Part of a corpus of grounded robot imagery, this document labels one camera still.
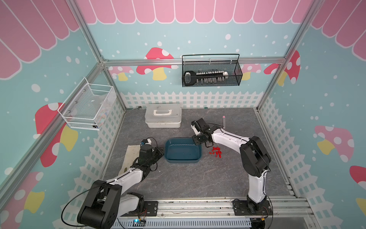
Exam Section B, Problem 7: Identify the teal plastic storage box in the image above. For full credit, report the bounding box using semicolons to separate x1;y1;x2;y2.
164;138;202;164

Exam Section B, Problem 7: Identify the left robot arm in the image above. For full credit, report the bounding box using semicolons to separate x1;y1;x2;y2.
77;144;164;229

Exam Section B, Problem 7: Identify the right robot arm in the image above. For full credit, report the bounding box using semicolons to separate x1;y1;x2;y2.
191;118;271;210

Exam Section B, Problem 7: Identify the white plastic storage case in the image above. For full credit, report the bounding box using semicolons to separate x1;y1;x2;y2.
145;104;182;128

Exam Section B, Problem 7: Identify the white work glove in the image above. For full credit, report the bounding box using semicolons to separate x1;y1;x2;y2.
118;145;140;175

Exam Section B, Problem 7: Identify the green circuit board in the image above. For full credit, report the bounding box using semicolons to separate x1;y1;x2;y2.
132;219;146;227

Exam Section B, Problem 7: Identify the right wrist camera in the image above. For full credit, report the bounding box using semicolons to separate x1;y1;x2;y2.
191;121;201;135

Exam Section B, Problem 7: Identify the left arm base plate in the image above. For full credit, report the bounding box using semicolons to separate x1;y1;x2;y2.
121;201;159;217

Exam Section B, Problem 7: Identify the socket set on rail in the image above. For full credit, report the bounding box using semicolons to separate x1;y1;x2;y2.
182;71;229;86

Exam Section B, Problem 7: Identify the black wire wall basket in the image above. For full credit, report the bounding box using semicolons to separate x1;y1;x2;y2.
182;54;243;87

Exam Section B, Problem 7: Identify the white wire wall basket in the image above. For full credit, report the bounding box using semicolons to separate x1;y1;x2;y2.
58;78;117;131

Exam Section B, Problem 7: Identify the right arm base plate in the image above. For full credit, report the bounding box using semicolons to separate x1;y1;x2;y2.
232;197;273;217

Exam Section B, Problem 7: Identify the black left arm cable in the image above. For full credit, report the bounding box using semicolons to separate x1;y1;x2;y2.
60;185;98;227

